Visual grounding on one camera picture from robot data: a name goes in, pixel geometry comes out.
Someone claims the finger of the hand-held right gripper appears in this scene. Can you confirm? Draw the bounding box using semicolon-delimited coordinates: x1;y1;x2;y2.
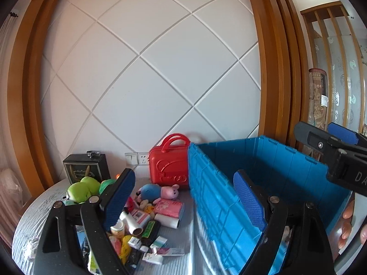
294;121;347;164
328;122;367;149

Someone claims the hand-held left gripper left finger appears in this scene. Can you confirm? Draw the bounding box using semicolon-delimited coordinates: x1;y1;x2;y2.
34;168;136;275

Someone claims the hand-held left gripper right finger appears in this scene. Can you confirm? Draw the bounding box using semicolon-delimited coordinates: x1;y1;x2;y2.
233;170;336;275

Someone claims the blue plastic crate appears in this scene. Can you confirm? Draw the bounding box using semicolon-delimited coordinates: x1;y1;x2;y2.
188;136;354;275

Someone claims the person's right hand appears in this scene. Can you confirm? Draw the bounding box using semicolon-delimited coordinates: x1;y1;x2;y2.
338;198;367;250

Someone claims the red dress plush toy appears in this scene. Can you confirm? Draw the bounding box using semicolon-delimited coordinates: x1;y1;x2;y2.
126;190;144;214

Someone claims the green round plush toy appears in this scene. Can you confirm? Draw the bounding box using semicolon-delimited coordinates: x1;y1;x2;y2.
99;178;118;195

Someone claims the pink white carton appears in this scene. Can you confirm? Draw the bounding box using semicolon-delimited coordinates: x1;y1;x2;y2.
130;209;151;227

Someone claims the small yellow plush toy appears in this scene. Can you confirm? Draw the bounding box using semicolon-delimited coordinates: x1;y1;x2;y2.
139;199;155;214

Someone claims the blue pig plush toy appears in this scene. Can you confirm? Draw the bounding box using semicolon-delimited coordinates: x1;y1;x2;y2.
138;184;180;199

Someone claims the white roll with cardboard core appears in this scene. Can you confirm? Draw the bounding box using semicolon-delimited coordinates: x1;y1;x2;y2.
120;211;144;235

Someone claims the white paper cup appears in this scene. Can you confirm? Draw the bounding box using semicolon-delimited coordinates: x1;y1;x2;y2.
110;220;126;237

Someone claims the rolled patterned rug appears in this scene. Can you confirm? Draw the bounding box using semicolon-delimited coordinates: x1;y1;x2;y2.
308;68;330;132

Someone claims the green frog plush toy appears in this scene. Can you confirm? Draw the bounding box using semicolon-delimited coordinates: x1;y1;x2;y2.
67;176;101;204

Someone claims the black green bottle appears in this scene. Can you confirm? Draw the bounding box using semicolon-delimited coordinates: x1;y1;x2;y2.
140;219;161;239

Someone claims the black gift box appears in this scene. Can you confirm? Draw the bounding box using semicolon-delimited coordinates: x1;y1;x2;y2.
63;150;111;185

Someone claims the yellow plastic pack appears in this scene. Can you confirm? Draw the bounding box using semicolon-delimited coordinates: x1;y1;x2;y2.
119;234;134;267

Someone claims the pink tissue pack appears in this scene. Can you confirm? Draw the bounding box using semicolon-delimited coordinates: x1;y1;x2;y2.
154;198;185;218

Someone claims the white paper roll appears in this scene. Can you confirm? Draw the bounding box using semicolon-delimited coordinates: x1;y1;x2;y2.
155;213;181;229

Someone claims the red plastic carry case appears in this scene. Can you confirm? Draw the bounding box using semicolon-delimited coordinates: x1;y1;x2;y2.
148;133;190;190

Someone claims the teal white medicine box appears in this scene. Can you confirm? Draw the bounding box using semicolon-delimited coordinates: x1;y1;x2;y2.
150;236;168;248

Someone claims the wooden frosted glass door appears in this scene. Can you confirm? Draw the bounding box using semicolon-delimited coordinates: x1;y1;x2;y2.
300;1;367;138

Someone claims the striped grey bed sheet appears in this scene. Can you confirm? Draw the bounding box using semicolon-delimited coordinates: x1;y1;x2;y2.
11;178;218;275

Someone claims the plain white medicine box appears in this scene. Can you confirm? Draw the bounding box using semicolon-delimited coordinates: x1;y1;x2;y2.
142;253;164;266

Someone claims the long pink white box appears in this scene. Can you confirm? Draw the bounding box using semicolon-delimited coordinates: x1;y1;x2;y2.
153;247;185;257

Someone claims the wooden wall trim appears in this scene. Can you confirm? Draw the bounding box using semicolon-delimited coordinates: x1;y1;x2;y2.
7;0;72;198
244;0;313;149

